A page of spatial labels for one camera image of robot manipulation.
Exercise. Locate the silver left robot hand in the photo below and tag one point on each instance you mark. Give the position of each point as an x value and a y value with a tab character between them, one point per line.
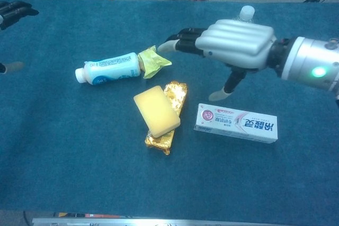
13	11

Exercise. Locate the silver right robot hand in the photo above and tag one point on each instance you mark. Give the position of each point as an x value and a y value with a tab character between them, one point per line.
238	43

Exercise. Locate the clear water bottle green label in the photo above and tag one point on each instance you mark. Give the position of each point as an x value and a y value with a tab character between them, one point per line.
246	13

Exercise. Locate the white toothpaste box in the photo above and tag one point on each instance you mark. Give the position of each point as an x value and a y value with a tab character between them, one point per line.
238	122

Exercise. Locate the gold foil biscuit pack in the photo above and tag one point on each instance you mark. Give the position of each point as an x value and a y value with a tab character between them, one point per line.
177	96

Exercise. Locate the yellow scouring sponge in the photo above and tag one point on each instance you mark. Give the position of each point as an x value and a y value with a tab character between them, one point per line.
156	109

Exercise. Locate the white blue yogurt bottle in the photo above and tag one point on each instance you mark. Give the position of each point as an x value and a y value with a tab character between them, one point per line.
111	68

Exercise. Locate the yellow-green snack packet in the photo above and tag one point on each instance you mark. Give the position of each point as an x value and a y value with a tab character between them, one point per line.
155	60

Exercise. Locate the blue table cloth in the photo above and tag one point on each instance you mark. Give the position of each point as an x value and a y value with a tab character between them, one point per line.
79	170

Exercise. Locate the yellow strip under rail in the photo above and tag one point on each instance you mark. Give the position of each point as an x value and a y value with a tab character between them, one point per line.
62	214

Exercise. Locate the aluminium frame rail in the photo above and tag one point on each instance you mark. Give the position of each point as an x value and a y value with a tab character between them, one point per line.
106	222

